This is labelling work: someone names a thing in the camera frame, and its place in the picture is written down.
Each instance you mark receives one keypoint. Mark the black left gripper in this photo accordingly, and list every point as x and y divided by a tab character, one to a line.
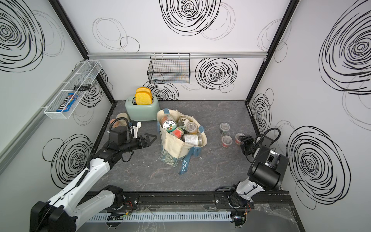
147	143

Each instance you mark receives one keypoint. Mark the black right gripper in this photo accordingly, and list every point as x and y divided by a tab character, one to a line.
248	140

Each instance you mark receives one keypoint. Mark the clear lid red seed jar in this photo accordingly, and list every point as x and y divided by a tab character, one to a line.
226	141

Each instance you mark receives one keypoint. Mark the yellow strip lid seed jar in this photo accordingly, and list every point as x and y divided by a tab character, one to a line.
224	128

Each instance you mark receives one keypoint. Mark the red bee label seed jar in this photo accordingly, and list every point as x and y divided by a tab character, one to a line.
178	132

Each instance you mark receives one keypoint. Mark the cream canvas bag blue handles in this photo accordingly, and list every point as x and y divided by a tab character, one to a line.
174	150

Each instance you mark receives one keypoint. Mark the large radish label seed jar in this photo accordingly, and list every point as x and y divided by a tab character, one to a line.
168	123

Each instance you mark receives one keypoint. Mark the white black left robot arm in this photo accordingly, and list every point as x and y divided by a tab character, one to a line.
65	212

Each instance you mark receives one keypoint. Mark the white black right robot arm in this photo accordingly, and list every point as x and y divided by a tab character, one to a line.
267	169

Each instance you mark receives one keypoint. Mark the silver label jar in bag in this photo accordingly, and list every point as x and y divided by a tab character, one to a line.
193	139

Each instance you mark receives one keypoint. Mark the mint green toaster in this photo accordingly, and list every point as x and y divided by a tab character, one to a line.
142	112

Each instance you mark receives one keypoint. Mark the beige lid jar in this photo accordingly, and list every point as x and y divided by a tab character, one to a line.
124	119

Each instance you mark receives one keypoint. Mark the pink lid small jar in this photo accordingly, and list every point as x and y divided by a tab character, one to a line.
114	123

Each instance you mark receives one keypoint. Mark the yellow toast slice front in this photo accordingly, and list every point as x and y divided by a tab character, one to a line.
143	98

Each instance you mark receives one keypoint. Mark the yellow toast slice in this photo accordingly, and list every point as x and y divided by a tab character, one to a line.
143	98
144	90

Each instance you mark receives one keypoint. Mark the yellow toast slice back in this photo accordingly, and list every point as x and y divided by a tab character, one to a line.
144	90

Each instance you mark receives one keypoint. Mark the black small box on shelf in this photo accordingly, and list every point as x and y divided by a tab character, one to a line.
83	87

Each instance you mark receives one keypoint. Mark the blue candy packet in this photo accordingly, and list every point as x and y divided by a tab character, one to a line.
67	102

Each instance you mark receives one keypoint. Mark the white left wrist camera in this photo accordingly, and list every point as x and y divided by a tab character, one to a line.
135	126

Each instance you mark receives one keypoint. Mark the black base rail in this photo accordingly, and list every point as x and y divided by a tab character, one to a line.
220	199

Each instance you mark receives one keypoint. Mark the black wire wall basket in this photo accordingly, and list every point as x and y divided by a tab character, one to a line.
173	71

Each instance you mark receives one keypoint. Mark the white wire wall shelf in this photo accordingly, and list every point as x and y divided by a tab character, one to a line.
87	74

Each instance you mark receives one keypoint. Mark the grey wall rail back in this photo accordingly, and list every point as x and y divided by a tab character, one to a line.
176	55

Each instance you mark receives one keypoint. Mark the grey wall rail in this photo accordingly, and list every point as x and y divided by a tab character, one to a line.
23	136
176	55

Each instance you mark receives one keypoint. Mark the white slotted cable duct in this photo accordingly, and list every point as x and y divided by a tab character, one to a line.
162	217

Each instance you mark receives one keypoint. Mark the grey wall rail left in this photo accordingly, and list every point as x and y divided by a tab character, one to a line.
23	136

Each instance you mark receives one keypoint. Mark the black corner frame post right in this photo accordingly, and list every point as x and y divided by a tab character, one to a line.
274	44

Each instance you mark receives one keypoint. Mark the black corner frame post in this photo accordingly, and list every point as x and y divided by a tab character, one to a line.
274	44
58	8

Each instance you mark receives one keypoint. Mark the black corner frame post left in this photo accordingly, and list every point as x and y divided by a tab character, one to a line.
58	8

